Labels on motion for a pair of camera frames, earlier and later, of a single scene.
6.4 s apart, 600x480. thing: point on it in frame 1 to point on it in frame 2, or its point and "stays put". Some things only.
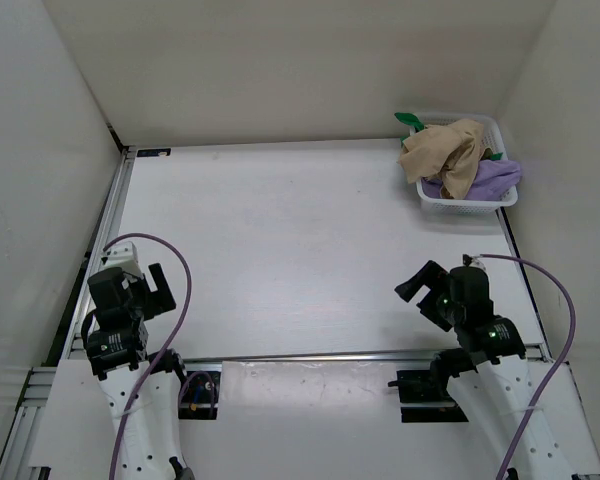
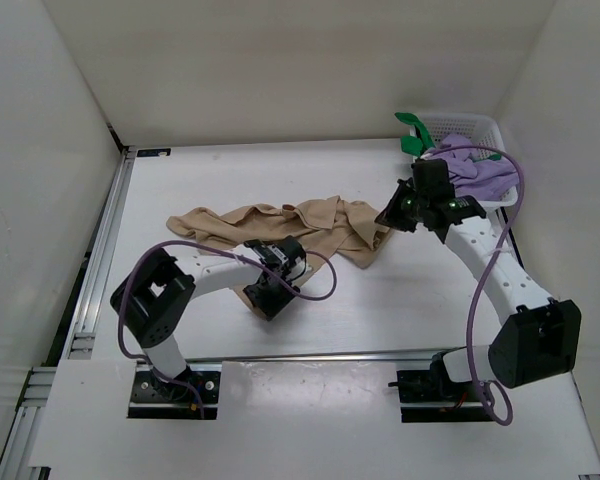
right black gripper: [432, 292] to [397, 211]
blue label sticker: [153, 152] stays put
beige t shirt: [448, 151] to [327, 228]
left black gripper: [147, 295] to [268, 298]
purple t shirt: [492, 178] stays put
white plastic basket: [494, 146] stays put
